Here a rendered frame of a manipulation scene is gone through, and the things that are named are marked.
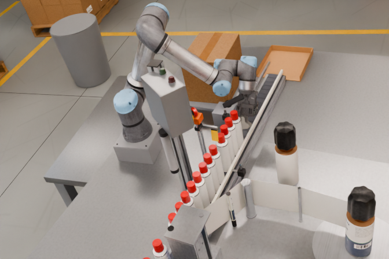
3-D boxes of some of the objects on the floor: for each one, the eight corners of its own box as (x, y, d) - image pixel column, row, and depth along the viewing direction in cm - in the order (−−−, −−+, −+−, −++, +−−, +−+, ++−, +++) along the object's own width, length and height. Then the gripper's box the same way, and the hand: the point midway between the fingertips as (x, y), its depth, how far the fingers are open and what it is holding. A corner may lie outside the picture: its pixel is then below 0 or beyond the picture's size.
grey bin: (102, 91, 431) (81, 36, 393) (63, 89, 446) (39, 36, 409) (122, 65, 463) (104, 11, 426) (85, 65, 479) (65, 13, 441)
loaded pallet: (90, 35, 534) (55, -60, 465) (33, 37, 561) (-8, -53, 491) (127, -8, 622) (102, -93, 552) (76, -4, 648) (46, -85, 578)
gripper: (253, 92, 195) (249, 138, 200) (260, 90, 203) (256, 134, 208) (235, 89, 199) (232, 135, 203) (242, 88, 207) (239, 131, 211)
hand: (239, 131), depth 206 cm, fingers closed, pressing on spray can
